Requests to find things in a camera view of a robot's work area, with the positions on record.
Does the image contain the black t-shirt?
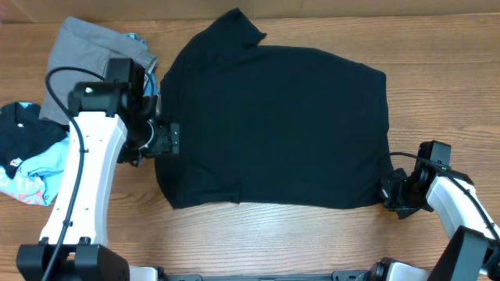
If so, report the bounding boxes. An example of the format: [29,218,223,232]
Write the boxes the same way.
[155,9,392,208]

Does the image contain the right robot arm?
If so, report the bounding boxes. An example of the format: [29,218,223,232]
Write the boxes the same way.
[360,140,499,281]

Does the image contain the folded black shirt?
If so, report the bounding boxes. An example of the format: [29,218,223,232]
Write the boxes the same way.
[1,102,66,179]

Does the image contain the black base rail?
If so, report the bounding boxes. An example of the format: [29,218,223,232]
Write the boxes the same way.
[159,270,370,281]

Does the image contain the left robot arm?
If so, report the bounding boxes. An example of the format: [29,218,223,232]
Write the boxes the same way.
[16,59,180,281]

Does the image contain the folded grey shorts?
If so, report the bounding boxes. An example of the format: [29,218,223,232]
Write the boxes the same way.
[39,16,159,125]

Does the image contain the light blue printed t-shirt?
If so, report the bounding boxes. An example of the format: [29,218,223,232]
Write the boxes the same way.
[1,125,70,206]

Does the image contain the folded blue garment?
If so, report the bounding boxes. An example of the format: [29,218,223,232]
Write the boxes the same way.
[124,33,160,96]

